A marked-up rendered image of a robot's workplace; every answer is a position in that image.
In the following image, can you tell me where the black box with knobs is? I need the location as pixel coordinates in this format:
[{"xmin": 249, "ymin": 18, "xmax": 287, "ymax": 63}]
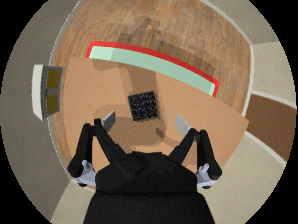
[{"xmin": 128, "ymin": 91, "xmax": 158, "ymax": 121}]

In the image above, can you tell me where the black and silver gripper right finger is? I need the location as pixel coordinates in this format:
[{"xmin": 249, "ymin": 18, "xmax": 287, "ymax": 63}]
[{"xmin": 157, "ymin": 114, "xmax": 222, "ymax": 189}]

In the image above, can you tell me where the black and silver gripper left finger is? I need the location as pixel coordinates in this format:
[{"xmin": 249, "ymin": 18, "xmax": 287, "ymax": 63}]
[{"xmin": 67, "ymin": 110, "xmax": 139, "ymax": 187}]

